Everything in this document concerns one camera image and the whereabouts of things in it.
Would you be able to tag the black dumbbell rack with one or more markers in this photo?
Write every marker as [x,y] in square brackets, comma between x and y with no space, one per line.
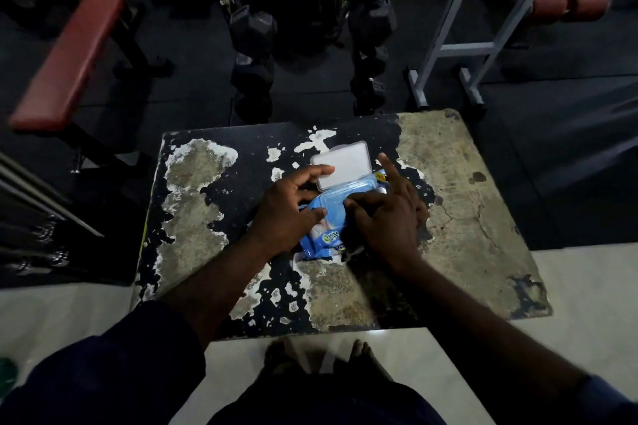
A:
[254,31]

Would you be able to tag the person's blue shirt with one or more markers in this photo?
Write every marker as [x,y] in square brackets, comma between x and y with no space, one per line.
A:
[99,375]

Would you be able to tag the person's right forearm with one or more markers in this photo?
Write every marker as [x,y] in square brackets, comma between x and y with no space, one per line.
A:
[473,335]

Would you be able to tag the person's right hand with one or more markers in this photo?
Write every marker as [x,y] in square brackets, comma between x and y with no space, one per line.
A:
[394,225]

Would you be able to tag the blue wet wipe pack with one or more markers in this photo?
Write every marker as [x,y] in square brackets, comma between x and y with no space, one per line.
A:
[344,165]

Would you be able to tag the yellow box worn black top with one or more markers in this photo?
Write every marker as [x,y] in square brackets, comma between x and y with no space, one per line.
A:
[473,220]

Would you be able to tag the person's left forearm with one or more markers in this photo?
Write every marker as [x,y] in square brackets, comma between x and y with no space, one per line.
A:
[219,285]

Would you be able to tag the person's left hand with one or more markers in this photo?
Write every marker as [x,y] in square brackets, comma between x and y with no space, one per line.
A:
[284,220]

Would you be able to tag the red padded bench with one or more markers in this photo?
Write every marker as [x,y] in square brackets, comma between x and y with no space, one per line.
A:
[65,66]

